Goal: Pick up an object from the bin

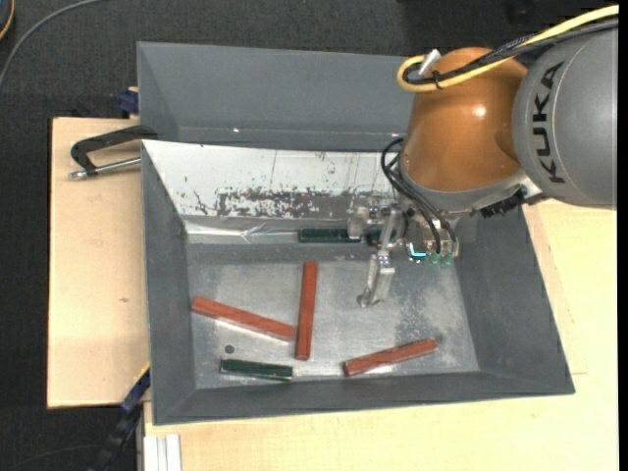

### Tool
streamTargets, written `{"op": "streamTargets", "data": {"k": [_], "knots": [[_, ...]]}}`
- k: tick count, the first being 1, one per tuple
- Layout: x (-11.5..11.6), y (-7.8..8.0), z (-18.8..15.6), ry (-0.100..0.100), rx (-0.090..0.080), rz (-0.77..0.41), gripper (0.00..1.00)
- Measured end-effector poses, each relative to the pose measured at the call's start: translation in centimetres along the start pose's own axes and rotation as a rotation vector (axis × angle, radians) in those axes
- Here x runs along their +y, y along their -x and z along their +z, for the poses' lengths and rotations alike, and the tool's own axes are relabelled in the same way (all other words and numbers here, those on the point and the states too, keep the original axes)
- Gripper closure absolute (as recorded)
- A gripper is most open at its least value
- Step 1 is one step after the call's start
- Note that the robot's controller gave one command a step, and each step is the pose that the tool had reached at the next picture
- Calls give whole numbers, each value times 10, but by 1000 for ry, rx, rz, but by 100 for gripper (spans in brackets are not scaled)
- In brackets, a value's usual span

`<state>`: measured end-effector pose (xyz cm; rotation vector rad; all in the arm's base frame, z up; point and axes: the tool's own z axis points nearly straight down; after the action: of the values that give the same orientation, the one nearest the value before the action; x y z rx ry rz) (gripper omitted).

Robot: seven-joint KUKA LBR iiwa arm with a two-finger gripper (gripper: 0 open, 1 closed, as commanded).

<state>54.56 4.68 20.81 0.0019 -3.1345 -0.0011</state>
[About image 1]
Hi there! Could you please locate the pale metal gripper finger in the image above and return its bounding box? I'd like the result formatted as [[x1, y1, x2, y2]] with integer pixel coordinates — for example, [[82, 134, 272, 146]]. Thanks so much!
[[346, 205, 393, 240], [356, 254, 395, 310]]

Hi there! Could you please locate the dark green flat block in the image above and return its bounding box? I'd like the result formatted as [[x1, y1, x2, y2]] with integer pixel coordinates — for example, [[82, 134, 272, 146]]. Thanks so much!
[[218, 357, 294, 383], [296, 228, 365, 244]]

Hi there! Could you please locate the red-brown flat block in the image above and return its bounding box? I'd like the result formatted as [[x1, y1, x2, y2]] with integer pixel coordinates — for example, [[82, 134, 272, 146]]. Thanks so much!
[[293, 260, 319, 362], [341, 338, 439, 379], [190, 295, 296, 342]]

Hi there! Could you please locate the grey metal bin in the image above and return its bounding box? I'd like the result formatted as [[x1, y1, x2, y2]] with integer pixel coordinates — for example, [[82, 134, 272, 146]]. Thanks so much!
[[135, 40, 577, 427]]

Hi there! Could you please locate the pale wood flat board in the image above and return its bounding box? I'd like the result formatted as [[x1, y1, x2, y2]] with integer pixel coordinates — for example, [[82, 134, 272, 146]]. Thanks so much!
[[46, 116, 153, 409]]

